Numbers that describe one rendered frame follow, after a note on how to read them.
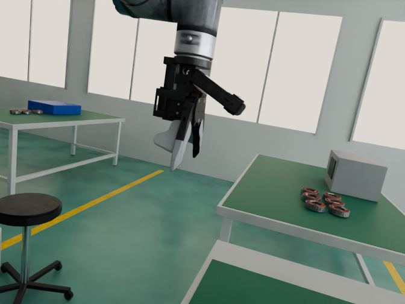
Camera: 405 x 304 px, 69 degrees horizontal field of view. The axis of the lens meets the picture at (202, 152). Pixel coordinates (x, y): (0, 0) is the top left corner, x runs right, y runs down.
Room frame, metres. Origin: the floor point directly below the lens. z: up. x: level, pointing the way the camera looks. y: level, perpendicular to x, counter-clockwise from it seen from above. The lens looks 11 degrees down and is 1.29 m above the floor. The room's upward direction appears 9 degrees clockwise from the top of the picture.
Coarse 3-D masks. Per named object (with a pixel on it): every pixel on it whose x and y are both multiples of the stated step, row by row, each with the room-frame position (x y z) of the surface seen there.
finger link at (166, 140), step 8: (176, 120) 0.54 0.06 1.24; (176, 128) 0.53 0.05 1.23; (160, 136) 0.52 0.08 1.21; (168, 136) 0.52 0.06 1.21; (160, 144) 0.51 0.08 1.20; (168, 144) 0.51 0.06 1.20; (176, 144) 0.50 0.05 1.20; (184, 144) 0.51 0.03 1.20; (176, 152) 0.50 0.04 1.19; (176, 160) 0.50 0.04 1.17
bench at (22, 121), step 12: (0, 120) 2.72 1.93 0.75; (12, 120) 2.82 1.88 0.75; (24, 120) 2.92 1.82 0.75; (36, 120) 3.03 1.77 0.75; (48, 120) 3.15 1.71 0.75; (60, 120) 3.28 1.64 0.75; (72, 120) 3.42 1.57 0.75; (84, 120) 3.59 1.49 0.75; (96, 120) 3.79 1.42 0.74; (108, 120) 4.04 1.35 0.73; (120, 120) 4.32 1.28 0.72; (12, 132) 2.66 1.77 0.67; (72, 132) 4.59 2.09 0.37; (120, 132) 4.42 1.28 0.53; (12, 144) 2.66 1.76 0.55; (72, 144) 4.59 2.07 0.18; (12, 156) 2.66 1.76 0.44; (108, 156) 4.20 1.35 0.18; (12, 168) 2.67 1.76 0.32; (60, 168) 3.28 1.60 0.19; (0, 180) 2.70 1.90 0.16; (12, 180) 2.67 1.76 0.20; (12, 192) 2.68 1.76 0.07
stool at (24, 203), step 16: (0, 208) 1.40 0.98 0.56; (16, 208) 1.43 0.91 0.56; (32, 208) 1.45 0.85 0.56; (48, 208) 1.48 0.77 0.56; (16, 224) 1.34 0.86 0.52; (32, 224) 1.37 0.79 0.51; (16, 272) 1.58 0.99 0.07; (0, 288) 1.43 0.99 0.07; (16, 288) 1.47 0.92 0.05; (32, 288) 1.49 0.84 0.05; (48, 288) 1.50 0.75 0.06; (64, 288) 1.51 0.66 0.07
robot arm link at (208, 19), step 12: (180, 0) 0.54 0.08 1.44; (192, 0) 0.54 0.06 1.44; (204, 0) 0.54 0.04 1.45; (216, 0) 0.55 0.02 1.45; (180, 12) 0.55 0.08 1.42; (192, 12) 0.54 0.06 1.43; (204, 12) 0.54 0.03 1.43; (216, 12) 0.55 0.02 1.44; (180, 24) 0.55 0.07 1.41; (192, 24) 0.54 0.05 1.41; (204, 24) 0.54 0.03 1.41; (216, 24) 0.56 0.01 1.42; (216, 36) 0.57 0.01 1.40
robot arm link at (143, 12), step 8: (112, 0) 0.56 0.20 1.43; (152, 0) 0.52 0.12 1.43; (160, 0) 0.54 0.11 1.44; (168, 0) 0.54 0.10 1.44; (120, 8) 0.56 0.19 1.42; (128, 8) 0.56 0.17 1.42; (136, 8) 0.52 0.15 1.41; (144, 8) 0.52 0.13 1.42; (152, 8) 0.54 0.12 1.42; (160, 8) 0.55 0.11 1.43; (168, 8) 0.55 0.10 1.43; (136, 16) 0.58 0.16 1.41; (144, 16) 0.57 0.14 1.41; (152, 16) 0.57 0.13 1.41; (160, 16) 0.56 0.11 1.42; (168, 16) 0.56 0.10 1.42
